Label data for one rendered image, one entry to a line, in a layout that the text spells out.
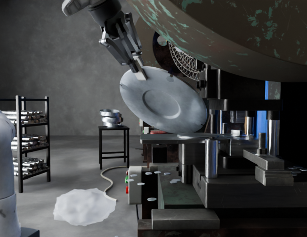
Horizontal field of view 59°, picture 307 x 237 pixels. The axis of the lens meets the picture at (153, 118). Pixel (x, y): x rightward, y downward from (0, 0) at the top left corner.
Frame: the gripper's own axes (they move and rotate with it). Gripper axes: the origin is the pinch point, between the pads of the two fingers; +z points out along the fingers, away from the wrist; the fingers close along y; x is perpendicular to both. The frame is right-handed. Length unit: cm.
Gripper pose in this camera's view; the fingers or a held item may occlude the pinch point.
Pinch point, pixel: (139, 68)
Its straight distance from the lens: 77.8
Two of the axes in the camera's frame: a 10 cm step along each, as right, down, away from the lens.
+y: 4.3, -7.3, 5.3
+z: 4.1, 6.8, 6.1
